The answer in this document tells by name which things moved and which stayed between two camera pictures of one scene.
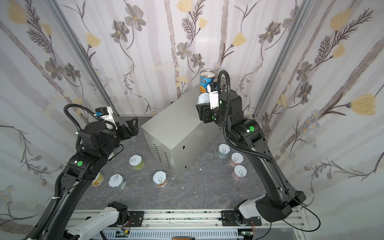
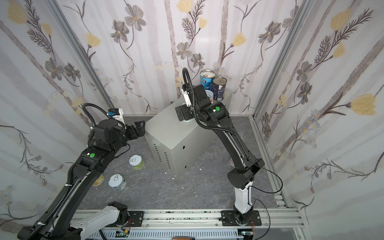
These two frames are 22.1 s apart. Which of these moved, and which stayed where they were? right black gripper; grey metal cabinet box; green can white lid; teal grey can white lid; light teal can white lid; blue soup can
Moved: right black gripper; light teal can white lid
Stayed: teal grey can white lid; blue soup can; grey metal cabinet box; green can white lid
